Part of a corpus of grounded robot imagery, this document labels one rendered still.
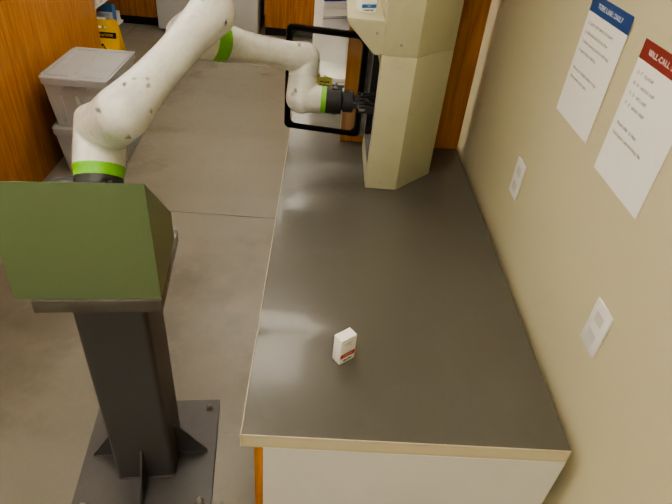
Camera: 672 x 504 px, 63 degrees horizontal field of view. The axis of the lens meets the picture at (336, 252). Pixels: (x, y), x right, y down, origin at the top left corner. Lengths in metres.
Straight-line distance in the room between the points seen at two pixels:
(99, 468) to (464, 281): 1.50
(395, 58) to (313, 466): 1.20
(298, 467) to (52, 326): 1.86
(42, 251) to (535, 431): 1.20
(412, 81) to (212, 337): 1.53
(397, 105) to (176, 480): 1.55
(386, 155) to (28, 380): 1.77
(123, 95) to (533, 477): 1.26
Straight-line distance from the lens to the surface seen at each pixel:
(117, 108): 1.37
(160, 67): 1.46
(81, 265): 1.48
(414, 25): 1.78
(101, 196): 1.34
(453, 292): 1.58
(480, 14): 2.20
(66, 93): 3.85
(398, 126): 1.88
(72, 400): 2.58
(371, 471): 1.30
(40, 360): 2.78
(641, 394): 1.16
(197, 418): 2.39
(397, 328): 1.43
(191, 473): 2.25
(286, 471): 1.30
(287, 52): 1.91
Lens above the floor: 1.93
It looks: 37 degrees down
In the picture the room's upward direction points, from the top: 6 degrees clockwise
